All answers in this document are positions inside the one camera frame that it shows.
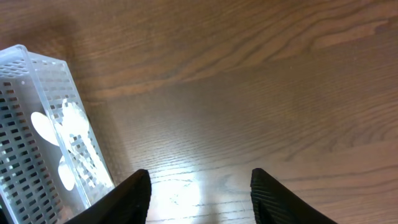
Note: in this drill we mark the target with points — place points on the clear perforated plastic basket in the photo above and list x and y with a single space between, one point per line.
52 167

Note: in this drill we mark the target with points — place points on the white plastic spoon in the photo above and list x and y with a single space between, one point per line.
76 127
66 176
44 127

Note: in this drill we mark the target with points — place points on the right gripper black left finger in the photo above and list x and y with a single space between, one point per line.
127 203

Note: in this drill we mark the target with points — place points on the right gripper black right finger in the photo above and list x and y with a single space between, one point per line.
273 203

